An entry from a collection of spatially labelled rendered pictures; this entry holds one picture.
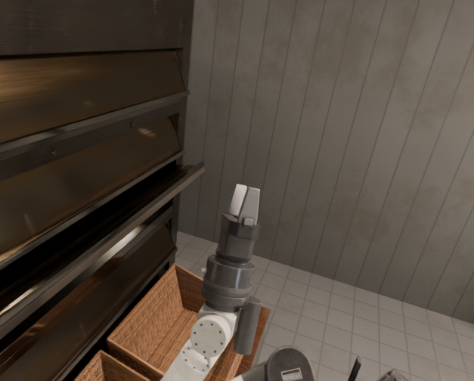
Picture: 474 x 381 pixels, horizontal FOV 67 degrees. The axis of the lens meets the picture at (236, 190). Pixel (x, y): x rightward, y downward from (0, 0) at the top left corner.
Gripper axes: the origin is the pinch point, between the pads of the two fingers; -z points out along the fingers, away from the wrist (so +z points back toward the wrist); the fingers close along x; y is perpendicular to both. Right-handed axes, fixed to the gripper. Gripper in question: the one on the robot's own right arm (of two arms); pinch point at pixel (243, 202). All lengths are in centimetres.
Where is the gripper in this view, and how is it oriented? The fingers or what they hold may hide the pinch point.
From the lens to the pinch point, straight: 65.6
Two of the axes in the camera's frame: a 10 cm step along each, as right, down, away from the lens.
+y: -9.6, -1.9, -1.9
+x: 1.8, 0.6, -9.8
